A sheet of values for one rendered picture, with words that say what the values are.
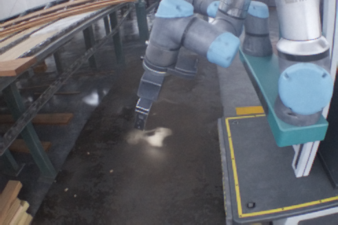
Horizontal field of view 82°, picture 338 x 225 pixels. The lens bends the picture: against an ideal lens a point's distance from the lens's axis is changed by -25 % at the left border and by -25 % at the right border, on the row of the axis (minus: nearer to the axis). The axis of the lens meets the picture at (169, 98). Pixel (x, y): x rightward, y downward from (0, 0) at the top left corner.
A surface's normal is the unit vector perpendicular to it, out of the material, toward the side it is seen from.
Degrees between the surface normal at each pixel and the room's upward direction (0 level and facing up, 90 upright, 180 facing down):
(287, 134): 90
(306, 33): 87
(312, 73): 97
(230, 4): 88
